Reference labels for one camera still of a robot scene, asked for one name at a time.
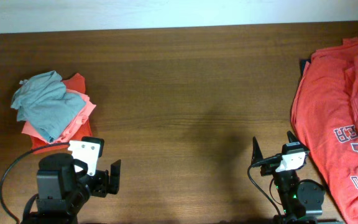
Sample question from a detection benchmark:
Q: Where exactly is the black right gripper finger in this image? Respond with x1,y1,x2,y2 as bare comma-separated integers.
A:
287,131,310,152
251,136,264,165

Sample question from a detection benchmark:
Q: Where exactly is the light blue t-shirt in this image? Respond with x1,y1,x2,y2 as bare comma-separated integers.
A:
11,70,86,142

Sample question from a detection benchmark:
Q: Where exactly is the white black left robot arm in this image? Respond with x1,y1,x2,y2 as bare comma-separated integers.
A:
22,153,121,224

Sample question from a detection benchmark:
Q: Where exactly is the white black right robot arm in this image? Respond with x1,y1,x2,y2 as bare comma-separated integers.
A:
247,131,325,224

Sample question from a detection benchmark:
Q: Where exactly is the red printed t-shirt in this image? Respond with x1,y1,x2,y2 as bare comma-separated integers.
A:
291,37,358,223

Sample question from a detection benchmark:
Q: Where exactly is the folded pink shirt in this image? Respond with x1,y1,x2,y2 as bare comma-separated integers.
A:
22,89,96,144

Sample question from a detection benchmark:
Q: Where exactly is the folded red shirt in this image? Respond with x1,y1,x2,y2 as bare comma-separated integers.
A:
30,73,93,149

